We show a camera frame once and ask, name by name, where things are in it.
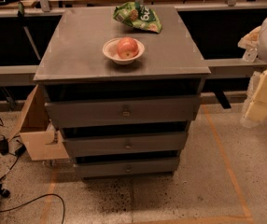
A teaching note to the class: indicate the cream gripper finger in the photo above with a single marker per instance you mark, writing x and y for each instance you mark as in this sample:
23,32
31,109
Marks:
254,110

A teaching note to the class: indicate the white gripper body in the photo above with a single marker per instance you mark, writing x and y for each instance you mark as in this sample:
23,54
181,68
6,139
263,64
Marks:
250,44

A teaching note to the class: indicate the red apple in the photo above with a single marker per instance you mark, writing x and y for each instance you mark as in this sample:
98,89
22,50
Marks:
127,48

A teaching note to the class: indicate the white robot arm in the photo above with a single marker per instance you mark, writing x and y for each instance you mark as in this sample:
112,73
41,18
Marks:
262,46

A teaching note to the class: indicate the white paper bowl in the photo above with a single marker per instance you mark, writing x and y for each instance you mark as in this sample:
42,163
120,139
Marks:
110,51

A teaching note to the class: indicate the green chip bag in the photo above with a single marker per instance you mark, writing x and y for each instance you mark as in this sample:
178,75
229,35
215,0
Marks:
138,16

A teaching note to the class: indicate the middle grey drawer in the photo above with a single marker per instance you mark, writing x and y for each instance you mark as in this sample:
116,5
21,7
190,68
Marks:
124,144

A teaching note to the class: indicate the grey drawer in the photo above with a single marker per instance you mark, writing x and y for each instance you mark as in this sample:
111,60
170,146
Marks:
122,111
124,144
117,168

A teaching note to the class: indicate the grey drawer cabinet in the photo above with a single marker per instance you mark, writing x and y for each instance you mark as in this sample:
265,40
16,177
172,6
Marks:
74,68

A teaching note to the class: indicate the bottom grey drawer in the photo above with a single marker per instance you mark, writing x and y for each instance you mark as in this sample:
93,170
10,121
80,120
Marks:
117,168

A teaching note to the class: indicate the top grey drawer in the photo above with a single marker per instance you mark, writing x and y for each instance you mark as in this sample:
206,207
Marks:
122,111

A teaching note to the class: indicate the open cardboard box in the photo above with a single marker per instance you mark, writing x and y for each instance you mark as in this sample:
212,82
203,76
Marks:
42,141

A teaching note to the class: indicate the black power adapter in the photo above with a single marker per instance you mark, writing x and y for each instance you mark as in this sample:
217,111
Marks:
3,147

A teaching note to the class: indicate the grey metal rail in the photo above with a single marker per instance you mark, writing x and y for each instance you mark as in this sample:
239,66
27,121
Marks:
19,75

